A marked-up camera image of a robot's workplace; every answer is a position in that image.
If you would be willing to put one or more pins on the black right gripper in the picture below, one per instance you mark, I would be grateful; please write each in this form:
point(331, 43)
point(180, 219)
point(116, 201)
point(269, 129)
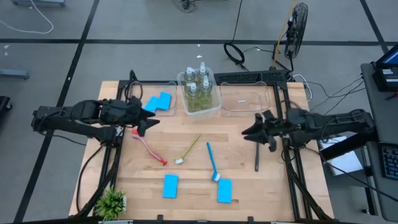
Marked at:
point(280, 126)

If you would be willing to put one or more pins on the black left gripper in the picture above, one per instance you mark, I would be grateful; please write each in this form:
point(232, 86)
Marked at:
point(119, 112)

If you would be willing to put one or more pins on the grey dish brush white bristles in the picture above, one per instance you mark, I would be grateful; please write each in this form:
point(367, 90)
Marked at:
point(257, 158)

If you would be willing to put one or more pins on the red dish brush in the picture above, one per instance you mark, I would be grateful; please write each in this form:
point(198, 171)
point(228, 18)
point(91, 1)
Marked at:
point(149, 149)

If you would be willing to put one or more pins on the clear yellow-green soap bottle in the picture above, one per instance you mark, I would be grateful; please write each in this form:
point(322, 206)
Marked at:
point(202, 70)
point(189, 74)
point(206, 87)
point(192, 91)

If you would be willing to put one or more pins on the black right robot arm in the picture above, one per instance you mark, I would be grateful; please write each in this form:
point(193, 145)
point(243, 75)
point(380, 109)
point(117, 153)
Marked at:
point(335, 123)

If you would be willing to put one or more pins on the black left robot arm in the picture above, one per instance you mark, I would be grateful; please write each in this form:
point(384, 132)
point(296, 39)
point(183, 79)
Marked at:
point(62, 116)

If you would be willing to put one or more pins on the shallow clear plastic tray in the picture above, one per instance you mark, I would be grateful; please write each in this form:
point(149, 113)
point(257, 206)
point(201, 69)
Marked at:
point(136, 93)
point(245, 99)

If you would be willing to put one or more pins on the yellow-green dish brush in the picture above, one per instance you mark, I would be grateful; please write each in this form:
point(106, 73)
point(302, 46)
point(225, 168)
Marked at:
point(188, 149)

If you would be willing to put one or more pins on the deep clear plastic tub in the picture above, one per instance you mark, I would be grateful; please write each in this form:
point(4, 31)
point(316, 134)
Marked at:
point(199, 114)

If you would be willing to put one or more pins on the blue dish brush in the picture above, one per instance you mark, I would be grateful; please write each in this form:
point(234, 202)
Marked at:
point(212, 158)

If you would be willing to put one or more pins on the black vented control box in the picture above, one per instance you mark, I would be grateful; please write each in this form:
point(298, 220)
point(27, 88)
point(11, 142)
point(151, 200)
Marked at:
point(248, 76)

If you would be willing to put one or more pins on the white paper sheet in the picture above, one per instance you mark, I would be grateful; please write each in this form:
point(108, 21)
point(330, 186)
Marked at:
point(342, 158)

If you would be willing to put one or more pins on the small green potted plant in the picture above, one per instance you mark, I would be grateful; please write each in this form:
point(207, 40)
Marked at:
point(110, 203)

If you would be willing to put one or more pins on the black standing fan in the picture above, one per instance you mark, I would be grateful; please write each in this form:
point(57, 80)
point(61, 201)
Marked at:
point(295, 31)

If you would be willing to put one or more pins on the grey side desk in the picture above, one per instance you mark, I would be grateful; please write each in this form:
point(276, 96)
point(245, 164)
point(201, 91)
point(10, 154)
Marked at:
point(377, 93)

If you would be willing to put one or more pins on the black keyboard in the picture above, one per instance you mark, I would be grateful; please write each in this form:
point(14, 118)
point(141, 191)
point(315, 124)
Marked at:
point(391, 161)

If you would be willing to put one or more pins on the black desktop device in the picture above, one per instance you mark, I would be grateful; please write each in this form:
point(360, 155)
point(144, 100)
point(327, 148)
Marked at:
point(387, 79)

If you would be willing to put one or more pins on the grey floor foot bar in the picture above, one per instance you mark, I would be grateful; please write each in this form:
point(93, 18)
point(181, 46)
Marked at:
point(14, 74)
point(38, 2)

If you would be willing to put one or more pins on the black floor object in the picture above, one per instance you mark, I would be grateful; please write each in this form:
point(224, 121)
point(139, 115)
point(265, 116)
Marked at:
point(3, 104)

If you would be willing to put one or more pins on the black laptop blue screen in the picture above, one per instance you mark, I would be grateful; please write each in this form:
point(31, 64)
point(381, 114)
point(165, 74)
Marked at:
point(390, 59)

